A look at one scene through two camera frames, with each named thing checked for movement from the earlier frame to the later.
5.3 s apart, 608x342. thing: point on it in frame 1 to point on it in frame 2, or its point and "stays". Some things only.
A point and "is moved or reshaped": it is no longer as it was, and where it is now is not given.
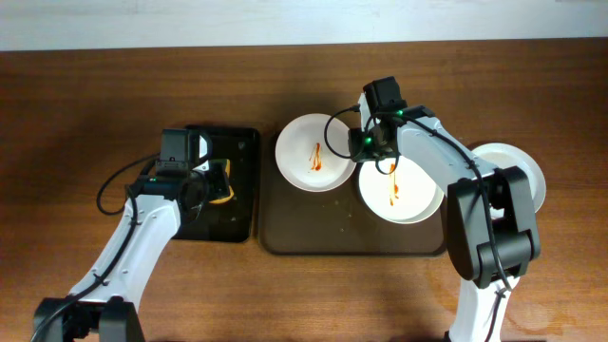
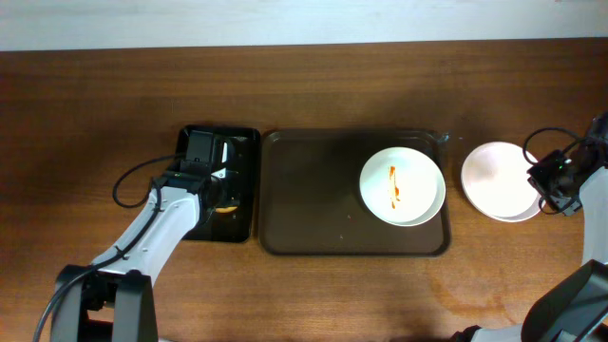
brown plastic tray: [334, 222] stays
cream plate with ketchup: [406, 197] stays
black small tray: [236, 219] stays
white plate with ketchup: [503, 155] is moved or reshaped
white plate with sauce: [313, 153] is moved or reshaped
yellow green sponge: [228, 174] is moved or reshaped
